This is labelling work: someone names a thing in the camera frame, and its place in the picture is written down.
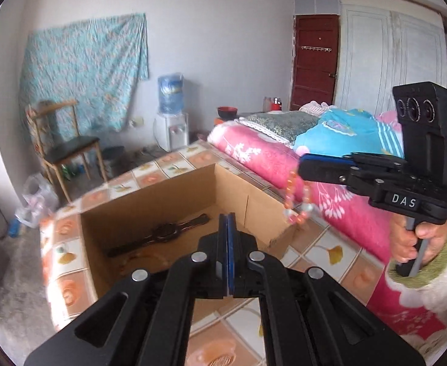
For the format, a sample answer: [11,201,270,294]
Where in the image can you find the person's right hand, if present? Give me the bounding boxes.
[389,213,447,271]

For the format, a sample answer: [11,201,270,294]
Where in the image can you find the brown cardboard box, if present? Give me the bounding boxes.
[79,163,300,302]

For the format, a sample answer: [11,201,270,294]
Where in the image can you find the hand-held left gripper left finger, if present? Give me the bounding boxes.
[23,213,229,366]

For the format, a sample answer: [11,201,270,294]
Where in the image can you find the green lace pillow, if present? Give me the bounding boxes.
[234,110,321,145]

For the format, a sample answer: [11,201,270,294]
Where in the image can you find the white water dispenser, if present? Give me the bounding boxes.
[154,112,190,152]

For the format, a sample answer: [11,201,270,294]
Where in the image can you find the black wristwatch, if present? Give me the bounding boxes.
[106,213,211,259]

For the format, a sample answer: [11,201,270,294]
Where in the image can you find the dark red door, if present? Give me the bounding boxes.
[290,14,340,111]

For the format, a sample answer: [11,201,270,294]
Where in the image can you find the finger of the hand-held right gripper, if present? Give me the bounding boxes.
[299,158,407,196]
[301,152,406,171]

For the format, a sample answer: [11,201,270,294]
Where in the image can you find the pink bead bracelet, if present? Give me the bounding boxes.
[282,170,315,225]

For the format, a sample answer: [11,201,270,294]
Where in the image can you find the pink floral blanket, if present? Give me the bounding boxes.
[207,110,447,351]

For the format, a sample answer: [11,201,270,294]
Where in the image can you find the wooden chair black seat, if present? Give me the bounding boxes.
[25,100,108,203]

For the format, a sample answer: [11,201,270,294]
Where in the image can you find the blue quilt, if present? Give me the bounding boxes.
[294,107,405,159]

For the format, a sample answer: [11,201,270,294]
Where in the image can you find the green bottles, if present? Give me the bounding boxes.
[61,162,87,180]

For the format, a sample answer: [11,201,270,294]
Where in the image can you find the white wardrobe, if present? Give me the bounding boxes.
[334,0,447,119]

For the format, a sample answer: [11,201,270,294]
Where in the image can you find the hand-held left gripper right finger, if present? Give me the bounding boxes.
[227,213,426,366]

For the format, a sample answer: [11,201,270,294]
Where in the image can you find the white plastic bag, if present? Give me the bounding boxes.
[16,173,60,229]

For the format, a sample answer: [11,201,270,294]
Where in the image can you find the teal floral cloth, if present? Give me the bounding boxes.
[18,13,150,138]

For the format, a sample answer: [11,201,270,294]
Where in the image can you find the person's right forearm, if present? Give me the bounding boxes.
[385,232,447,366]

